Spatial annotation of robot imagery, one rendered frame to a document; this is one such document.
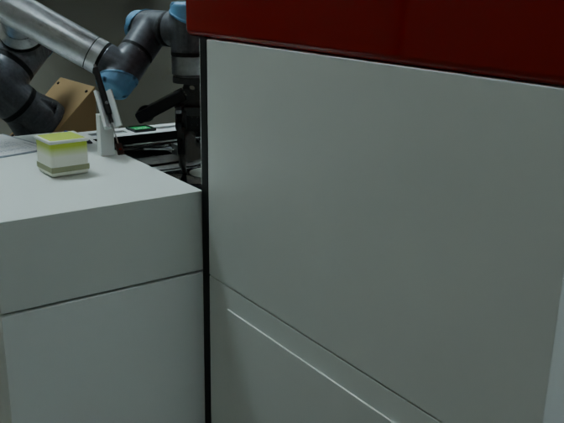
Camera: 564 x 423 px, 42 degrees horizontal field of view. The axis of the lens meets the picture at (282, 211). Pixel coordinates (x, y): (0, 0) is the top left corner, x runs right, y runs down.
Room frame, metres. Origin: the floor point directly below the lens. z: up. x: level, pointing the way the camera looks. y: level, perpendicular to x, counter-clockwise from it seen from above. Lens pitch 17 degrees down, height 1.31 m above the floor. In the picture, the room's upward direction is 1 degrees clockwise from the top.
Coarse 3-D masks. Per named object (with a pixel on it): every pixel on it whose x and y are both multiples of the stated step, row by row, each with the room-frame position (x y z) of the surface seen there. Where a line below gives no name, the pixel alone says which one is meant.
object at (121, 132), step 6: (156, 126) 1.83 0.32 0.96; (162, 126) 1.83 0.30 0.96; (168, 126) 1.84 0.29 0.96; (174, 126) 1.85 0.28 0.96; (78, 132) 1.74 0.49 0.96; (84, 132) 1.74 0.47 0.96; (90, 132) 1.74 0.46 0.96; (96, 132) 1.74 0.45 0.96; (120, 132) 1.77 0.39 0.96; (126, 132) 1.76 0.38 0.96; (132, 132) 1.75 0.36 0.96; (144, 132) 1.75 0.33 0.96; (150, 132) 1.76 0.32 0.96; (156, 132) 1.76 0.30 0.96; (162, 132) 1.77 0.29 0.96; (96, 138) 1.67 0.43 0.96
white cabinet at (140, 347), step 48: (144, 288) 1.16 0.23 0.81; (192, 288) 1.21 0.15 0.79; (0, 336) 1.04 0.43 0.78; (48, 336) 1.06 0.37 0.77; (96, 336) 1.11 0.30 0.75; (144, 336) 1.16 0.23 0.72; (192, 336) 1.21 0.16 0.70; (0, 384) 1.06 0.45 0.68; (48, 384) 1.06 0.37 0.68; (96, 384) 1.10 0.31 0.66; (144, 384) 1.15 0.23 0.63; (192, 384) 1.21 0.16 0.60
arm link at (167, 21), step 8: (176, 8) 1.57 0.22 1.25; (184, 8) 1.57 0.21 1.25; (168, 16) 1.60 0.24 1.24; (176, 16) 1.57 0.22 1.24; (184, 16) 1.57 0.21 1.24; (160, 24) 1.60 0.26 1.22; (168, 24) 1.59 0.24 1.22; (176, 24) 1.57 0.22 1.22; (184, 24) 1.57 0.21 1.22; (160, 32) 1.60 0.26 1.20; (168, 32) 1.59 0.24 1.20; (176, 32) 1.57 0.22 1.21; (184, 32) 1.57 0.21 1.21; (168, 40) 1.60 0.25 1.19; (176, 40) 1.57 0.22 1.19; (184, 40) 1.57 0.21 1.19; (192, 40) 1.57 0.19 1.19; (176, 48) 1.57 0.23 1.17; (184, 48) 1.57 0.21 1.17; (192, 48) 1.57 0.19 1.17; (184, 56) 1.57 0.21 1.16; (192, 56) 1.57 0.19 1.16
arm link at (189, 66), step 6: (174, 60) 1.58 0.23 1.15; (180, 60) 1.57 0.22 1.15; (186, 60) 1.57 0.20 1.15; (192, 60) 1.57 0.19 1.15; (198, 60) 1.58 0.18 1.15; (174, 66) 1.58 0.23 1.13; (180, 66) 1.57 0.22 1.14; (186, 66) 1.57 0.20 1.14; (192, 66) 1.57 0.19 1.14; (198, 66) 1.58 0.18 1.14; (174, 72) 1.58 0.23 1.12; (180, 72) 1.57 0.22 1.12; (186, 72) 1.57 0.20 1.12; (192, 72) 1.57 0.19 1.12; (198, 72) 1.58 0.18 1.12
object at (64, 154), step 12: (72, 132) 1.38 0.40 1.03; (36, 144) 1.34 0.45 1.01; (48, 144) 1.29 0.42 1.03; (60, 144) 1.30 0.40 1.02; (72, 144) 1.31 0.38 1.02; (84, 144) 1.32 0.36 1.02; (48, 156) 1.29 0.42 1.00; (60, 156) 1.30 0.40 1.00; (72, 156) 1.31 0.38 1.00; (84, 156) 1.32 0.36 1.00; (48, 168) 1.30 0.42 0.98; (60, 168) 1.29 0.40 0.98; (72, 168) 1.31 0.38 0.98; (84, 168) 1.32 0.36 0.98
